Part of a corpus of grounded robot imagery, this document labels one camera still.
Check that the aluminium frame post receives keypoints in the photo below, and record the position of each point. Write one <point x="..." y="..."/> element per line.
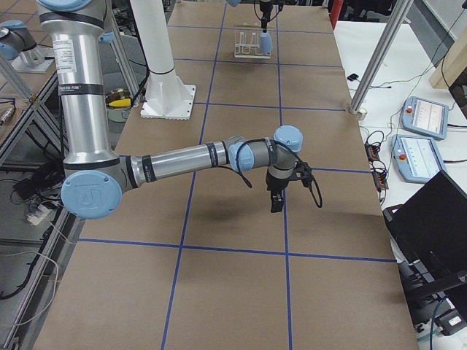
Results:
<point x="383" y="45"/>

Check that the black laptop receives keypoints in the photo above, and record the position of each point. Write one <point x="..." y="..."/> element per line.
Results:
<point x="430" y="228"/>

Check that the blue teach pendant tablet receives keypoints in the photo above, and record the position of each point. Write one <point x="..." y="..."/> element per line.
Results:
<point x="425" y="117"/>

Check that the light blue plastic cup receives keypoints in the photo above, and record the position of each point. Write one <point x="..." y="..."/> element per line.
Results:
<point x="265" y="43"/>

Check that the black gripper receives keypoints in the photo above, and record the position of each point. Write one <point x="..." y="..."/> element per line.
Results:
<point x="276" y="183"/>
<point x="266" y="8"/>

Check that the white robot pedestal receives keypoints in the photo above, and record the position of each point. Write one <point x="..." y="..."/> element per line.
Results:
<point x="166" y="95"/>

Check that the small black usb device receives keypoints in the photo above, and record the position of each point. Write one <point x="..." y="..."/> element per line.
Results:
<point x="352" y="77"/>

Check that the white wire cup holder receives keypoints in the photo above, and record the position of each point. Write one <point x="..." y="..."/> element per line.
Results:
<point x="246" y="42"/>

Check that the metal bowl with banana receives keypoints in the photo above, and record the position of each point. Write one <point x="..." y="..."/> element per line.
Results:
<point x="118" y="103"/>

